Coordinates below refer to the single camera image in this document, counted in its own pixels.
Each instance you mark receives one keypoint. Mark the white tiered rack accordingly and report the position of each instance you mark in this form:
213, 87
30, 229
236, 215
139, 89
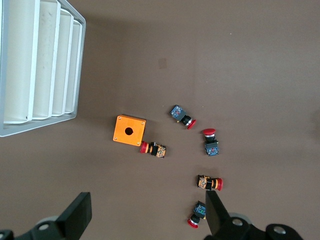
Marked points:
22, 62

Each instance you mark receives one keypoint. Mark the red mushroom button orange base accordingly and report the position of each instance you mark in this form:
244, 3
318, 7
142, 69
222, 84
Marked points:
203, 182
160, 151

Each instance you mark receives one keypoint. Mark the red mushroom button blue base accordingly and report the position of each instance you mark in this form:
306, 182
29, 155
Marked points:
178, 112
212, 149
193, 222

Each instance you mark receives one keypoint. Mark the orange button enclosure box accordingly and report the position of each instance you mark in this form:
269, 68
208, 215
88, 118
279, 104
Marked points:
120, 125

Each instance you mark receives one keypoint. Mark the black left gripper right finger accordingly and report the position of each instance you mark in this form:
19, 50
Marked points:
216, 217

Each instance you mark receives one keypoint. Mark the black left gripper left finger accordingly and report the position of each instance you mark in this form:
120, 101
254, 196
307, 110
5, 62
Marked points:
75, 220

